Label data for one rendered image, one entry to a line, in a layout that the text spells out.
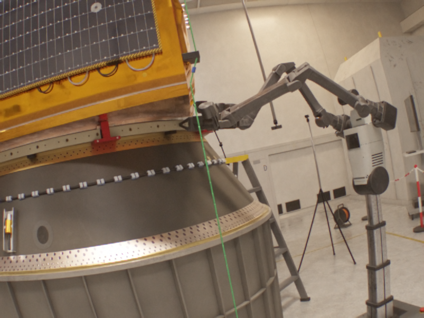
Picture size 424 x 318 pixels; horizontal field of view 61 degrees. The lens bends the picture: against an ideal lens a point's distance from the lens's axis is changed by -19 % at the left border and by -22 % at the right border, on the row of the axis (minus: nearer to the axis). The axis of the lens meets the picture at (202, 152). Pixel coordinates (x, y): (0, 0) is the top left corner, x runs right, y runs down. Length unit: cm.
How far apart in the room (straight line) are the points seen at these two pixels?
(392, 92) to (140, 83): 633
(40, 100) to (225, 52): 874
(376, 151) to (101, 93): 141
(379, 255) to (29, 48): 212
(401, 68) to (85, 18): 676
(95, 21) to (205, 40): 868
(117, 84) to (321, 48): 946
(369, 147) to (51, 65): 161
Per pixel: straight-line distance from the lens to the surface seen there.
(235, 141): 996
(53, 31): 182
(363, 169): 225
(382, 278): 244
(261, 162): 596
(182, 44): 176
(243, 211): 213
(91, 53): 172
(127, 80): 170
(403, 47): 828
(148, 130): 199
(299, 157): 1023
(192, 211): 188
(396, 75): 778
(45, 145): 187
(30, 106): 181
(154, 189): 186
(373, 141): 224
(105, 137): 187
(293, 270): 396
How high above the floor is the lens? 145
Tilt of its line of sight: 2 degrees up
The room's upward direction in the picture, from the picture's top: 11 degrees counter-clockwise
